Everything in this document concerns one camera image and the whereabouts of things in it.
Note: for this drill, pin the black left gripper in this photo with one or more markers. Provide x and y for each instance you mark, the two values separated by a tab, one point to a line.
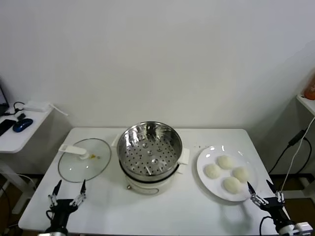
61	211

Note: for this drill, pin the white rectangular box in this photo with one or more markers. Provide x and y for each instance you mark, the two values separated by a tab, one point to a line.
35	106

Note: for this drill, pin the white round plate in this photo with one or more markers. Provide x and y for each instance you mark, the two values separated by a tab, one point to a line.
214	189

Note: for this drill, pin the white steamed baozi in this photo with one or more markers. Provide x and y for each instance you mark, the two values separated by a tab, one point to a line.
232	185
241	174
225	162
212	170

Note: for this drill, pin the black laptop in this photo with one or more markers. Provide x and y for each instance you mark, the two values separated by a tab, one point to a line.
3	108

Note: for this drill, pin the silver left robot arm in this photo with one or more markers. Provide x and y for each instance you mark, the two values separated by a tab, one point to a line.
56	232

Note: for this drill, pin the white side table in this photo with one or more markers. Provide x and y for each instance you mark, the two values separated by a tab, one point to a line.
307	103
24	137

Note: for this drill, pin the orange bag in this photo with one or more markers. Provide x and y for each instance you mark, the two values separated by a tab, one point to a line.
310	91

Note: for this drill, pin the small black dongle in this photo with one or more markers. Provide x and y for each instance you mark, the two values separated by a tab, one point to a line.
21	116

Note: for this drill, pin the stainless steel steamer basket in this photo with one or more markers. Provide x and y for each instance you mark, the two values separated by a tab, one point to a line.
160	157

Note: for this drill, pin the white electric cooker base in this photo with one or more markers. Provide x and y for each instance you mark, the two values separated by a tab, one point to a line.
145	188

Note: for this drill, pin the blue computer mouse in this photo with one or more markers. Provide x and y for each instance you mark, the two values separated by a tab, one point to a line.
22	125

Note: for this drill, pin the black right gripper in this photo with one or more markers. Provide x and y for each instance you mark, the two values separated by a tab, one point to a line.
275	209

